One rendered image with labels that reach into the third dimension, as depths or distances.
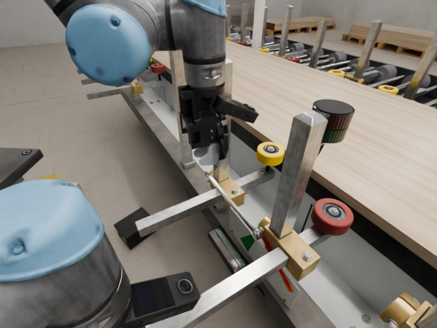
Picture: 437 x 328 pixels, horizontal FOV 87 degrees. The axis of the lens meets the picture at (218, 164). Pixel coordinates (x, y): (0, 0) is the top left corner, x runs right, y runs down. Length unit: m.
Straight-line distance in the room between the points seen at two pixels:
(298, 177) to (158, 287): 0.26
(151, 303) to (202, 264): 1.15
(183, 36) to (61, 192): 0.29
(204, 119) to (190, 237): 1.19
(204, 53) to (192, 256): 1.26
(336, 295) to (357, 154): 0.40
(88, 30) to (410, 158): 0.81
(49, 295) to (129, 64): 0.21
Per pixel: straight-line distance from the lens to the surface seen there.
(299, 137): 0.37
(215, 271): 1.45
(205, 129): 0.46
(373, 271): 0.74
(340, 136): 0.40
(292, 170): 0.40
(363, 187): 0.67
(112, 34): 0.27
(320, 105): 0.40
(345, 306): 0.80
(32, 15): 8.00
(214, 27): 0.41
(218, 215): 0.77
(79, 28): 0.28
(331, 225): 0.54
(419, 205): 0.69
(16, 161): 0.56
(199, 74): 0.42
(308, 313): 0.66
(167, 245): 1.57
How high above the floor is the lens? 1.30
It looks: 38 degrees down
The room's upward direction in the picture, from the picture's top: straight up
